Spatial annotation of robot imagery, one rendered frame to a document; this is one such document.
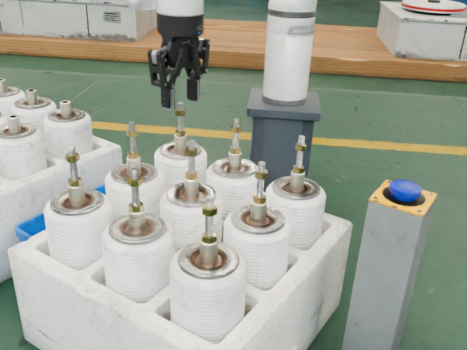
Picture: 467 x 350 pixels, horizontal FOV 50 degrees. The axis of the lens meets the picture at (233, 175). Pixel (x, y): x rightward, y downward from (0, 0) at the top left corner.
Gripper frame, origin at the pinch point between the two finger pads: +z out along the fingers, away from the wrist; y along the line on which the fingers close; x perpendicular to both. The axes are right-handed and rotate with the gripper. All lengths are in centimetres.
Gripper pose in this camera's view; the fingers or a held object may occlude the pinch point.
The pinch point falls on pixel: (181, 97)
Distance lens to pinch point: 88.2
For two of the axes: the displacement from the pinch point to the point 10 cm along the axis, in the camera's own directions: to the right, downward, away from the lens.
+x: -8.5, -2.6, 4.6
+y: 5.3, -3.6, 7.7
